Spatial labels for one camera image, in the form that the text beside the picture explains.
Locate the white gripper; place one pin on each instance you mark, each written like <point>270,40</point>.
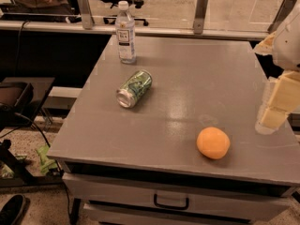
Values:
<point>289,49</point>

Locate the green soda can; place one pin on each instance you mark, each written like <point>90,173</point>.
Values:
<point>133,89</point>

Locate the clear plastic water bottle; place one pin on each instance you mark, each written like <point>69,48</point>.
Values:
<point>125,35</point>

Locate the orange ball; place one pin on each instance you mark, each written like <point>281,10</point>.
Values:
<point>213,143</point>

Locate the grey upper drawer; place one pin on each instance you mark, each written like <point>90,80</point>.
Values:
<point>202,201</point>

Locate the grey drawer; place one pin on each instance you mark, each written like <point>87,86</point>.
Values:
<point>202,201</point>
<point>118,215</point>

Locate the grey lower drawer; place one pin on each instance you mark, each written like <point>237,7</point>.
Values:
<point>118,215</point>

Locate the green crumpled wrapper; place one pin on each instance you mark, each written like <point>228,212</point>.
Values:
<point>46,164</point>

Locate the black shoe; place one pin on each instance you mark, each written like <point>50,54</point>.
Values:
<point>12,210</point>

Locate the right metal bracket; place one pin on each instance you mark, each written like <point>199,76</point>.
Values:
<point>284,10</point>

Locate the black drawer handle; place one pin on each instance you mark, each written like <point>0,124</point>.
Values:
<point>166,202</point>

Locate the left metal bracket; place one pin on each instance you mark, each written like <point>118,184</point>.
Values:
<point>87,19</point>

